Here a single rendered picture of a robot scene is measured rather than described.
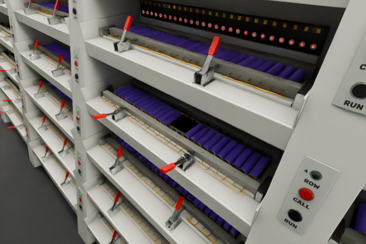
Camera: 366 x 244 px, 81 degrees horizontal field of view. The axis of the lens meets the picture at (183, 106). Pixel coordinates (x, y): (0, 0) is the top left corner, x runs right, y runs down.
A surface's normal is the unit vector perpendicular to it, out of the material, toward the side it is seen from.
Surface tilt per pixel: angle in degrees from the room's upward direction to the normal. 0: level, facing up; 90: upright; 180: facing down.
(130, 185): 15
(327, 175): 90
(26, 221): 0
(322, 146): 90
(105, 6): 90
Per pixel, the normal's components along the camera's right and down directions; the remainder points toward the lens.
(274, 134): -0.67, 0.43
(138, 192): -0.01, -0.82
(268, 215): -0.65, 0.20
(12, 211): 0.17, -0.90
